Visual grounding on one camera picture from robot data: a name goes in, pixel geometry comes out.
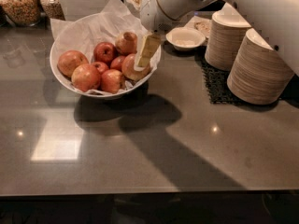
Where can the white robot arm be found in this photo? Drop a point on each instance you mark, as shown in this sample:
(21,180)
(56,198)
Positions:
(276,21)

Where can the black mesh mat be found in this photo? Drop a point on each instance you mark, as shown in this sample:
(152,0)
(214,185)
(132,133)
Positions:
(216,85)

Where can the top red-yellow apple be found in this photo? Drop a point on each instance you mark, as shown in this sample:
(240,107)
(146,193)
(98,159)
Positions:
(126,43)

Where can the small red middle apple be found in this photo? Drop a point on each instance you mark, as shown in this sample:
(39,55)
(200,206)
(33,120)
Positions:
(101,67)

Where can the left stack of paper plates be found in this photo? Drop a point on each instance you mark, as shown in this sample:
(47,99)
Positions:
(227,31)

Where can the plate with food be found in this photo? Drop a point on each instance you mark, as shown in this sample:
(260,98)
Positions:
(201,24)

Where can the small red apple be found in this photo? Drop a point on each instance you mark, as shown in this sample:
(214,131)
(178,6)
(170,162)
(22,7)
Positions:
(101,67)
(117,63)

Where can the small white bowl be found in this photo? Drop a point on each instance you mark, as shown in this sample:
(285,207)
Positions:
(185,38)

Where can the yellow-red apple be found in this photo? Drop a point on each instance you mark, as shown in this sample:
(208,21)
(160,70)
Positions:
(128,69)
(70,60)

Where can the white paper bowl liner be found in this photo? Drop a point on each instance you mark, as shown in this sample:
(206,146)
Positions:
(93,28)

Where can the front left red apple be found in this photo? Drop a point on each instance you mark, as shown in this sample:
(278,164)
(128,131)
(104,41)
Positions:
(86,77)

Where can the right stack of paper plates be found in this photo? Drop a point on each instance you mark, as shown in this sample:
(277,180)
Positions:
(258,76)

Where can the left glass cereal jar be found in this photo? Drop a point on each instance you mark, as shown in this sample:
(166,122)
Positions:
(22,12)

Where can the right glass cereal jar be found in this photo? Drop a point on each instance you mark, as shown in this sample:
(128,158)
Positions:
(53,9)

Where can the small red centre apple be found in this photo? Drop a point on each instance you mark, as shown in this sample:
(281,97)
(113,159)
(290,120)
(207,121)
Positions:
(117,63)

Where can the dark red apple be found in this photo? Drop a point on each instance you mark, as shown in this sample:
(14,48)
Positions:
(104,52)

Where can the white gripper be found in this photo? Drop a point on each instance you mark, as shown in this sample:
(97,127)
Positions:
(150,15)

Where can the front middle red apple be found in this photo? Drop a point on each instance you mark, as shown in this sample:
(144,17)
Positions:
(112,81)

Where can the large white bowl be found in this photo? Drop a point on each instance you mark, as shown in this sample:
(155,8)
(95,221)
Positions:
(67,81)

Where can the stack of paper plates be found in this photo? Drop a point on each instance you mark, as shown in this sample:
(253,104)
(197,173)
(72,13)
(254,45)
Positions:
(258,76)
(227,31)

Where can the glass cereal jar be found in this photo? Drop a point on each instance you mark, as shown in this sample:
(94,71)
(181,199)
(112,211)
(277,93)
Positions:
(22,12)
(53,9)

